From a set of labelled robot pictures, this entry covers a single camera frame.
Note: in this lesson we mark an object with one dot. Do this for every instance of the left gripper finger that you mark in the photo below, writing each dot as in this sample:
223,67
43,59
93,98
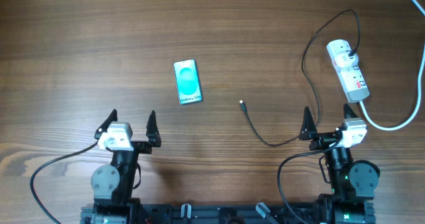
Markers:
152,131
113,117

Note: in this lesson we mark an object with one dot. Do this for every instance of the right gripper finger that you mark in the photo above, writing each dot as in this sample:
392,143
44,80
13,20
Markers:
308,128
348,112

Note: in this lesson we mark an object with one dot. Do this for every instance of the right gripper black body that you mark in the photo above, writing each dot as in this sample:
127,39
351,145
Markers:
323,141

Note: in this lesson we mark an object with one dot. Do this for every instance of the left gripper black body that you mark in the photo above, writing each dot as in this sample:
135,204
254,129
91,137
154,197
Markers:
139,148

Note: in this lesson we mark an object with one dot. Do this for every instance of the teal Samsung Galaxy smartphone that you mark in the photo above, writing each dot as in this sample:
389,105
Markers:
187,81

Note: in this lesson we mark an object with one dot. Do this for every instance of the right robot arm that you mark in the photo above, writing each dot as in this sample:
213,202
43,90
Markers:
353,182

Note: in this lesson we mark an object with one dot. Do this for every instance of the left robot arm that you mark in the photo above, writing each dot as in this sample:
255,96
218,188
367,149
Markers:
113,184

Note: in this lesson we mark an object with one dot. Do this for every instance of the white USB charger plug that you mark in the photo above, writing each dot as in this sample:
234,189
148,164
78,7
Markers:
343,60

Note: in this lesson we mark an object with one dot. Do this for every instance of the white power strip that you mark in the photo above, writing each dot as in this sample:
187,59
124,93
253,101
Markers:
351,79

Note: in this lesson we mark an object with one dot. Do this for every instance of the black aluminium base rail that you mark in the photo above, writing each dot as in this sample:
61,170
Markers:
165,213

